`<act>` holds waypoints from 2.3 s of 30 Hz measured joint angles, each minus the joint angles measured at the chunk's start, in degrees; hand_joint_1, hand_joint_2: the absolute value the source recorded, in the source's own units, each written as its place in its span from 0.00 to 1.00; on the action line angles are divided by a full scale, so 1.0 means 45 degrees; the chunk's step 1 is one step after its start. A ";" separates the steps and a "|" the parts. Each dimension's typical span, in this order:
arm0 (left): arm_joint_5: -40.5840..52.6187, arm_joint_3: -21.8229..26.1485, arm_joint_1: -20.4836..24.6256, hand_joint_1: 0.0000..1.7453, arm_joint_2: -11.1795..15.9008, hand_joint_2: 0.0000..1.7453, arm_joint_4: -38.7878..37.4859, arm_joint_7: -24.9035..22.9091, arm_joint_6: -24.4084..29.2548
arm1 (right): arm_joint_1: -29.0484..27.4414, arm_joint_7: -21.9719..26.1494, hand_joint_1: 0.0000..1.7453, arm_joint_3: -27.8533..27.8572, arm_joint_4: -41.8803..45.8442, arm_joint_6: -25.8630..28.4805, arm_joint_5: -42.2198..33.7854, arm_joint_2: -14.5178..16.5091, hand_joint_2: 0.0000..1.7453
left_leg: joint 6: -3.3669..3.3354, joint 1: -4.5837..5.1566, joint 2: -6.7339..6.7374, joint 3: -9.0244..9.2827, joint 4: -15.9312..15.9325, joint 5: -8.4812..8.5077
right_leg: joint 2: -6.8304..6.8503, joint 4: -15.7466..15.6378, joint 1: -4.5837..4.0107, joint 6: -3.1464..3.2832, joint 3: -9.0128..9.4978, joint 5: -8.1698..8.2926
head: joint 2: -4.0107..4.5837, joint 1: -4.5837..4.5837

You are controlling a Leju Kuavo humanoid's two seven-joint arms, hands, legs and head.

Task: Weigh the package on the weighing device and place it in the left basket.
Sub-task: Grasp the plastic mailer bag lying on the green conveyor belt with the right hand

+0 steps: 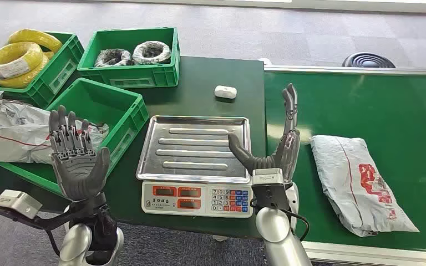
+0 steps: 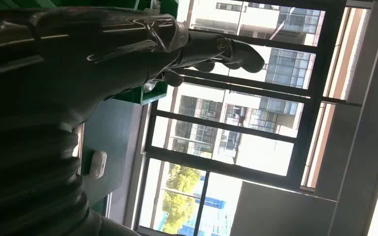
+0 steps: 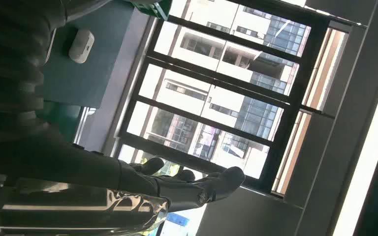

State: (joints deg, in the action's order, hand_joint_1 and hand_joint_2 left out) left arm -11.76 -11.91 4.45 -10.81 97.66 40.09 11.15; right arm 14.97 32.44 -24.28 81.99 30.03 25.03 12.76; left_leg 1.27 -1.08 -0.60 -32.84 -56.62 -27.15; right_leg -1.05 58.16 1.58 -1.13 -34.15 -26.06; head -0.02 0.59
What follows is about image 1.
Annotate electronic scale with steel tray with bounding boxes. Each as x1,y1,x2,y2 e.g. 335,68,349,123
135,115,254,219

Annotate small crumpled grey package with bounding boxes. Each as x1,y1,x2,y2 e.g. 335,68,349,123
84,122,110,151

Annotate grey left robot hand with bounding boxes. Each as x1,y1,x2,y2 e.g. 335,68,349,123
48,105,111,202

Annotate pale plastic-wrapped wire coil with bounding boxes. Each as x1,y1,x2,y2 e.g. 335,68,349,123
132,40,172,66

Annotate black left camera bracket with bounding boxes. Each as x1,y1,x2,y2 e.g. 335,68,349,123
0,207,74,231

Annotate large grey mailer package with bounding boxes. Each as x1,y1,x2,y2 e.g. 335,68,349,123
0,101,89,165

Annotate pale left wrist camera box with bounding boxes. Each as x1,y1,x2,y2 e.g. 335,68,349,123
0,190,43,220

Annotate black round ribbed stool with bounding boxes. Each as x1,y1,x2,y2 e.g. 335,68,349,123
341,52,397,69

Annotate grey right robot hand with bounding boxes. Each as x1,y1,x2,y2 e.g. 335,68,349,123
227,83,302,185

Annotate green crate holding wrapped coils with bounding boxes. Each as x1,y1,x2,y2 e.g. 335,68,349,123
77,27,181,89

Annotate green crate holding packages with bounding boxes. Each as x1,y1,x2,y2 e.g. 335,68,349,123
0,78,150,197

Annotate small white plastic case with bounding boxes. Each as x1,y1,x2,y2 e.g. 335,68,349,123
214,85,237,99

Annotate green crate holding yellow coils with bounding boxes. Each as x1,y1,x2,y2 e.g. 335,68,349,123
0,32,85,109

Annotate grey package with red print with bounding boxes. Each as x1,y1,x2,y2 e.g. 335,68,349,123
310,135,420,238

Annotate dark plastic-wrapped wire coil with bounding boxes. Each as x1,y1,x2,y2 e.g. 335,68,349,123
94,48,133,68

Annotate yellow wire coil with label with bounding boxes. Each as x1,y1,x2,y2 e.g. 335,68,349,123
0,41,45,80

